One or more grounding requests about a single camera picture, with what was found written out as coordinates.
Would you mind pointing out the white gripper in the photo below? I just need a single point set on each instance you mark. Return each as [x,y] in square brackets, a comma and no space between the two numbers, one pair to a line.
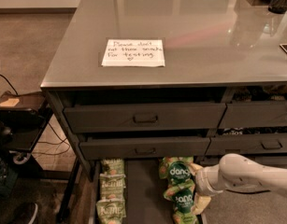
[204,180]

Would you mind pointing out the green dang chip bag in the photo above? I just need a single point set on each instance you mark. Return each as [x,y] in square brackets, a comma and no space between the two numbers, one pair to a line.
[175,169]
[182,196]

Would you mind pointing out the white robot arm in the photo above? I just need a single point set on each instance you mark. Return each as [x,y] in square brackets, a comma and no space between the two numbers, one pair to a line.
[234,170]

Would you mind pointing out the bottom right grey drawer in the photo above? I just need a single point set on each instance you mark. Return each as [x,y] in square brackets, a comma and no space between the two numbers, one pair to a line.
[278,161]

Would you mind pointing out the grey drawer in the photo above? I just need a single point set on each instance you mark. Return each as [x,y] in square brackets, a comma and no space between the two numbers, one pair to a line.
[135,148]
[278,161]
[255,114]
[143,117]
[248,144]

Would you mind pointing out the middle left grey drawer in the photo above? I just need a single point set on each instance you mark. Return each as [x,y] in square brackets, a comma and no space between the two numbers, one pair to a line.
[135,148]

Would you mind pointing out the bottom left open drawer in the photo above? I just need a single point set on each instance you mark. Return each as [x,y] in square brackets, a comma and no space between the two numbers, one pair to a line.
[143,195]

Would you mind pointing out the top right grey drawer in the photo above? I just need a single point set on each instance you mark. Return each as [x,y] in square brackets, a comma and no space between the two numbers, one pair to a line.
[255,114]

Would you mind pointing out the middle pale green snack bag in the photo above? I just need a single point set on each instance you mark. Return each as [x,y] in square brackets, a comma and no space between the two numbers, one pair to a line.
[112,186]

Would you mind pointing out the pale green snack bag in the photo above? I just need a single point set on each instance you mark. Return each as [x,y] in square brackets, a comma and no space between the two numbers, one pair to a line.
[111,211]
[112,186]
[113,166]

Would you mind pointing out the top pale green snack bag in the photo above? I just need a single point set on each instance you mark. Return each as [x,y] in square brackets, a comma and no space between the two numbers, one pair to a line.
[113,166]

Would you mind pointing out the middle right grey drawer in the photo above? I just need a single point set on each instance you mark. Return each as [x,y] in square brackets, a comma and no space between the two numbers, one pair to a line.
[248,144]

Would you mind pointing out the bottom pale green snack bag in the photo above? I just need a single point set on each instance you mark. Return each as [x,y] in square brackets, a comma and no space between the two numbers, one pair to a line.
[111,211]

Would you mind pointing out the dark grey drawer cabinet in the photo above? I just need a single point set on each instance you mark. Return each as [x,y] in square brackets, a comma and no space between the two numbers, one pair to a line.
[212,49]

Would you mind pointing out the top left grey drawer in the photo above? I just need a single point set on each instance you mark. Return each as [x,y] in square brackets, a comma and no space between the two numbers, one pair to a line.
[143,117]

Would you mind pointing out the dark snack bags in drawers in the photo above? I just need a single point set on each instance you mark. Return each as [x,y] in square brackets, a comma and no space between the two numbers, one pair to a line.
[253,94]

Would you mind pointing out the white handwritten paper note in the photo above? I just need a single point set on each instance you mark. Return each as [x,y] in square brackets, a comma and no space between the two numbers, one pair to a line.
[134,53]

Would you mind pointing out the dark shoe with white sole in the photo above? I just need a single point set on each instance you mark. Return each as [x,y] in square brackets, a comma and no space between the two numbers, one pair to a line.
[27,214]

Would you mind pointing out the black side cart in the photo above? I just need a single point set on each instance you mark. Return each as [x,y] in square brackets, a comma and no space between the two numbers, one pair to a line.
[23,118]

